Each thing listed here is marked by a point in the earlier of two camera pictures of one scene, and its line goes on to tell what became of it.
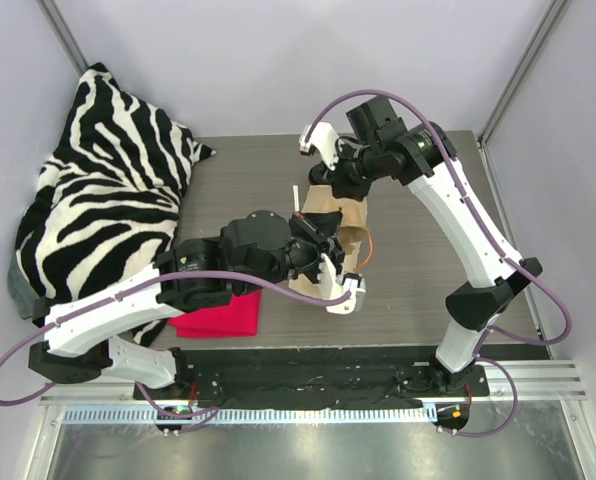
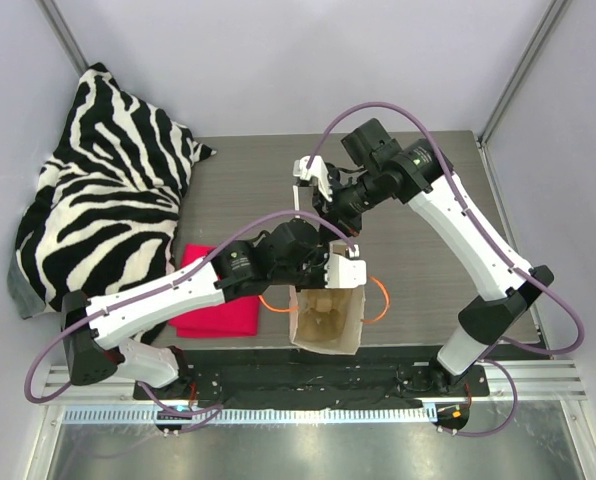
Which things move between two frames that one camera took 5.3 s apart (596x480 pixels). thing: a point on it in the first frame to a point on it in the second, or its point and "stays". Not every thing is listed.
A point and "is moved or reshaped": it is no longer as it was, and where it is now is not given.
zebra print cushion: [103, 208] stays
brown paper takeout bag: [354, 213] is moved or reshaped
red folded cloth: [240, 318] stays
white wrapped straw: [296, 197] stays
